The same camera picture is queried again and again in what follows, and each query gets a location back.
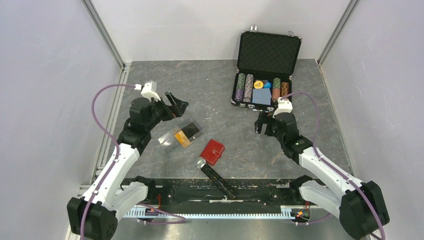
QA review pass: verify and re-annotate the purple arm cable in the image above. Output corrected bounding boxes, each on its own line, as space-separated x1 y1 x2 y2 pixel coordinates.
79 83 187 240
280 91 387 240

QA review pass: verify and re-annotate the black poker chip case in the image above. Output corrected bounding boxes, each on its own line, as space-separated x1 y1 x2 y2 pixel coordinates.
230 24 302 112

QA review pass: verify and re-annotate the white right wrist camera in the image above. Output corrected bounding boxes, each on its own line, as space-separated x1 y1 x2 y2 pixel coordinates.
272 97 293 119

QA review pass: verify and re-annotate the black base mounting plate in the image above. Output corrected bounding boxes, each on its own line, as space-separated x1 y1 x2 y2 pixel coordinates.
143 178 306 215

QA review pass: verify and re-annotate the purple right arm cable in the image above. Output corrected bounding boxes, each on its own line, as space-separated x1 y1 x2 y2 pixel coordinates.
280 91 387 240

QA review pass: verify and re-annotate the black VIP card stack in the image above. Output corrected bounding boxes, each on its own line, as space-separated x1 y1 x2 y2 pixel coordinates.
181 122 201 140

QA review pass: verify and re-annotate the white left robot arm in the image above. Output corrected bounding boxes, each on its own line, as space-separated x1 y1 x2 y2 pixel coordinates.
66 92 189 240

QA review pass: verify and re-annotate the yellow dealer button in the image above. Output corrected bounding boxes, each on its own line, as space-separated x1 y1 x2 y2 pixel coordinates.
253 80 265 89

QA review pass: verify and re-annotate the blue playing card deck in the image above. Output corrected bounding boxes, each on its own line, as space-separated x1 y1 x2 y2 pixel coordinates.
251 88 272 106

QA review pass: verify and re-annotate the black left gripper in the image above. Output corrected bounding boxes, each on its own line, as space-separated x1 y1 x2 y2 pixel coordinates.
145 91 188 131

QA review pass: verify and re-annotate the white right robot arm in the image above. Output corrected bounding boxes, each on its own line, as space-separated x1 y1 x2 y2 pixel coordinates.
254 112 390 240

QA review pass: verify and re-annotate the red leather card holder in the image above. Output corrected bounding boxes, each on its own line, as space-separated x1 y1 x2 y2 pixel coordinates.
199 139 225 166

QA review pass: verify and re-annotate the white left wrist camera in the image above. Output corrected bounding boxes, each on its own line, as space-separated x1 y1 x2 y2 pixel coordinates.
134 80 161 103

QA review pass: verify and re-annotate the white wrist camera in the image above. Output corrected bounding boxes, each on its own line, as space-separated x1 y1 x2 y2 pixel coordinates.
272 97 293 119
134 80 161 103

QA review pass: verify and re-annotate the black microphone with silver grille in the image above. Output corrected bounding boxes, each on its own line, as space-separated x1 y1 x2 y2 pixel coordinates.
194 156 237 199

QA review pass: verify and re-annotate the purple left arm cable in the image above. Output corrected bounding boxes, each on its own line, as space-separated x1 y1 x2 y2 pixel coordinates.
79 83 187 240

